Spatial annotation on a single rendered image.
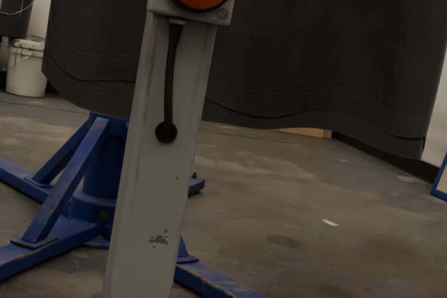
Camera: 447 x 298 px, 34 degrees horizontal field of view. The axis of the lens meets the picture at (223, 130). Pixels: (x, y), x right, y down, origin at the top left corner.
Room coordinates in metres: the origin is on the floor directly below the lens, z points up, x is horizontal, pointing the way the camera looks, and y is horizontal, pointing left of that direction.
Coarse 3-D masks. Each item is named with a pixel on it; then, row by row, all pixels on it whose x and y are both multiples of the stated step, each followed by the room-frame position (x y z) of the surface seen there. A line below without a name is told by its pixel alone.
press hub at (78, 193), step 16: (112, 128) 1.99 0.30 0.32; (112, 144) 2.00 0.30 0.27; (96, 160) 2.01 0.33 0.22; (112, 160) 2.00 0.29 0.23; (96, 176) 2.00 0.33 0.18; (112, 176) 2.01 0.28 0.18; (80, 192) 2.04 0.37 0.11; (96, 192) 2.00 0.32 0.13; (112, 192) 2.01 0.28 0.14; (80, 208) 1.98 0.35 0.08; (96, 208) 1.97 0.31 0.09; (112, 208) 1.98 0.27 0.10; (96, 240) 1.94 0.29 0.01
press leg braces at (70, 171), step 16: (80, 128) 2.15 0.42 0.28; (96, 128) 1.96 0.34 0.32; (64, 144) 2.20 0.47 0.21; (80, 144) 1.92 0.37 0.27; (96, 144) 1.93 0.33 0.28; (64, 160) 2.21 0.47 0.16; (80, 160) 1.87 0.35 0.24; (48, 176) 2.27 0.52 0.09; (64, 176) 1.84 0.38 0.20; (80, 176) 1.87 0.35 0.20; (64, 192) 1.80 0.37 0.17; (48, 208) 1.76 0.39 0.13; (64, 208) 1.80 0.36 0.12; (32, 224) 1.73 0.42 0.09; (48, 224) 1.74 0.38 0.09; (16, 240) 1.69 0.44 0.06; (32, 240) 1.69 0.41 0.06; (48, 240) 1.73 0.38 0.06; (192, 256) 1.80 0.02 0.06
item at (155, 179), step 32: (160, 0) 0.43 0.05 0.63; (160, 32) 0.44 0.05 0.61; (192, 32) 0.44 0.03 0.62; (160, 64) 0.44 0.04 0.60; (192, 64) 0.44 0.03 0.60; (160, 96) 0.44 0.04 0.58; (192, 96) 0.44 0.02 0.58; (128, 128) 0.47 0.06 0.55; (192, 128) 0.45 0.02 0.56; (128, 160) 0.44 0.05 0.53; (160, 160) 0.44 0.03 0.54; (192, 160) 0.45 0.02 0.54; (128, 192) 0.44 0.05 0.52; (160, 192) 0.44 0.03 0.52; (128, 224) 0.44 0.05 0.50; (160, 224) 0.44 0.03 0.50; (128, 256) 0.44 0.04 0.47; (160, 256) 0.44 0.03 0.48; (128, 288) 0.44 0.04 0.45; (160, 288) 0.44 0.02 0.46
